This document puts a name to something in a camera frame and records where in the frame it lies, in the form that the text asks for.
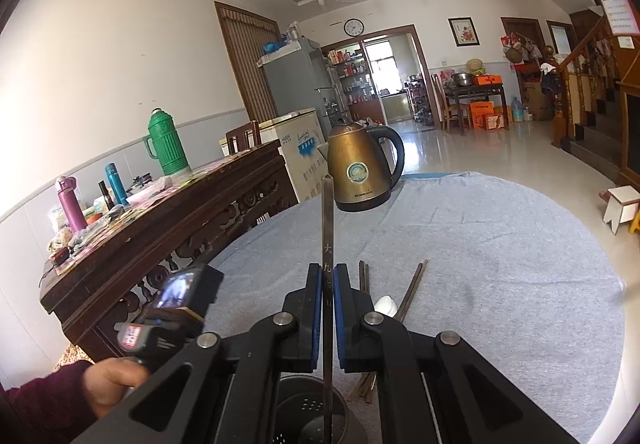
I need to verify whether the white plastic spoon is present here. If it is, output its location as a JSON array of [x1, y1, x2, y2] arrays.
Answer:
[[374, 295, 398, 317]]

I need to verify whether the left hand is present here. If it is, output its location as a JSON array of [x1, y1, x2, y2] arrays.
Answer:
[[82, 358, 151, 418]]

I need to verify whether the purple water bottle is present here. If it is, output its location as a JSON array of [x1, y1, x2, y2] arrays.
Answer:
[[56, 176, 88, 233]]

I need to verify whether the wooden staircase railing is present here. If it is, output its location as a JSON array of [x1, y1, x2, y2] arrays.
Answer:
[[553, 10, 622, 148]]

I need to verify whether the grey refrigerator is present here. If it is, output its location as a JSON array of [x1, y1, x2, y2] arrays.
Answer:
[[257, 36, 347, 136]]

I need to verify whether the teal water bottle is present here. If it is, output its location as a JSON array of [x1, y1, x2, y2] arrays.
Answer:
[[105, 163, 128, 207]]

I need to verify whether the brown wooden door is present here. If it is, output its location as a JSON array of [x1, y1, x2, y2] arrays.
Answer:
[[215, 2, 280, 123]]

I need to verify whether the white small stool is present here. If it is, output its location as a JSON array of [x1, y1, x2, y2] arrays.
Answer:
[[602, 186, 640, 235]]

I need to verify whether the wooden dining chair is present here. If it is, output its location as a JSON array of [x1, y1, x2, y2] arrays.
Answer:
[[226, 121, 262, 155]]

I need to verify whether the steel chopstick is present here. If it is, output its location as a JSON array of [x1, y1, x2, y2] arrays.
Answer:
[[321, 175, 334, 444]]

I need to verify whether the dark dining table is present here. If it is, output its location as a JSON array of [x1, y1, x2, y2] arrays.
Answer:
[[445, 83, 510, 130]]

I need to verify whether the framed flower picture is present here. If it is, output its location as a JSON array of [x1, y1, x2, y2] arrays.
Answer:
[[448, 17, 480, 47]]

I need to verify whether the grey table cloth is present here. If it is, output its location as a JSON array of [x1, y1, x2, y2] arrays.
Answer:
[[334, 173, 625, 442]]

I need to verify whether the wall calendar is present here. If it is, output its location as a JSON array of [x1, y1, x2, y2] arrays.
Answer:
[[600, 0, 639, 36]]

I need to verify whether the maroon left sleeve forearm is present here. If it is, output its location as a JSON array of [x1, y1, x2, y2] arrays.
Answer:
[[1, 360, 96, 443]]

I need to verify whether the round wall clock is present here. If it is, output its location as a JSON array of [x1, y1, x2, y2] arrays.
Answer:
[[343, 18, 364, 37]]

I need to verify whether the white chest freezer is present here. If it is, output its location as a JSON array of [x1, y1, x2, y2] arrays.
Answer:
[[259, 108, 328, 202]]

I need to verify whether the green thermos jug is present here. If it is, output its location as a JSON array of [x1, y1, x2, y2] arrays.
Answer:
[[143, 108, 191, 176]]

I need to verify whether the bronze electric kettle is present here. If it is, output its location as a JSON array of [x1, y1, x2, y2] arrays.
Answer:
[[318, 119, 405, 212]]

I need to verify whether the dark grey utensil holder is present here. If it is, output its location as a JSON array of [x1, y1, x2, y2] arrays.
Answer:
[[271, 375, 369, 444]]

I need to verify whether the carved dark wooden sideboard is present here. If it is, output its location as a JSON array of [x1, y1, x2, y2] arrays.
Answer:
[[40, 141, 297, 360]]

